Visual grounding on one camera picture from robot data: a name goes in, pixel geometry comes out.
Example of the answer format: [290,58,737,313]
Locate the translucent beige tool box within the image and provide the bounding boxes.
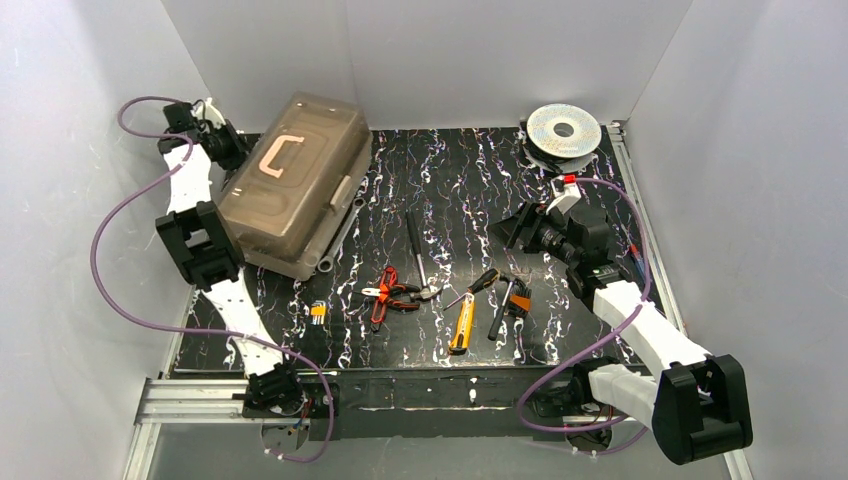
[218,92,372,281]

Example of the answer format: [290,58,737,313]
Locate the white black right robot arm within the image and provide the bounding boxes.
[490,203,753,465]

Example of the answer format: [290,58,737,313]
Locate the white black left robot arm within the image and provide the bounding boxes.
[155,120,308,416]

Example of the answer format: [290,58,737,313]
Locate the orange black hex key holder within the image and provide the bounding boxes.
[505,278,532,319]

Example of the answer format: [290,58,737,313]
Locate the white filament spool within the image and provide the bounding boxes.
[522,103,603,175]

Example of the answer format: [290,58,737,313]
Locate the small black hammer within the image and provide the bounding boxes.
[487,277,517,341]

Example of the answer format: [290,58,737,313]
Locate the yellow utility knife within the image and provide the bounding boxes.
[449,293,475,356]

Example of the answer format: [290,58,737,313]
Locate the red black utility knife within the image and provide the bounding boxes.
[370,266,397,333]

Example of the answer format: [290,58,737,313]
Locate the orange black needle nose pliers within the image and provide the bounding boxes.
[360,283,422,312]

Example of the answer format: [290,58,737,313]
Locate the yellow hex key set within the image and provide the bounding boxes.
[310,301,328,326]

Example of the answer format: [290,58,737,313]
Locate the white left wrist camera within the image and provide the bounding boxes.
[192,97,226,129]

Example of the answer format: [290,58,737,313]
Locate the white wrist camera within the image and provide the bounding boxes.
[192,97,226,129]
[545,174,582,215]

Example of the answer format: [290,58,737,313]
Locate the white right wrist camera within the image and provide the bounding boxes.
[545,174,582,215]

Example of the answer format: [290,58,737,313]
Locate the black handled claw hammer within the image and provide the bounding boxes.
[405,210,442,302]

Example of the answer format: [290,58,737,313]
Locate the silver ratchet ring wrench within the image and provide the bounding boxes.
[316,196,366,273]

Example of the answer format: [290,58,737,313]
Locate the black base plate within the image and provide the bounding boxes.
[241,364,637,444]

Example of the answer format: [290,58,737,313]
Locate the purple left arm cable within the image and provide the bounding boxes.
[89,96,337,464]

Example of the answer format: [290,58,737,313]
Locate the aluminium front rail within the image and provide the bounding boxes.
[122,377,757,480]

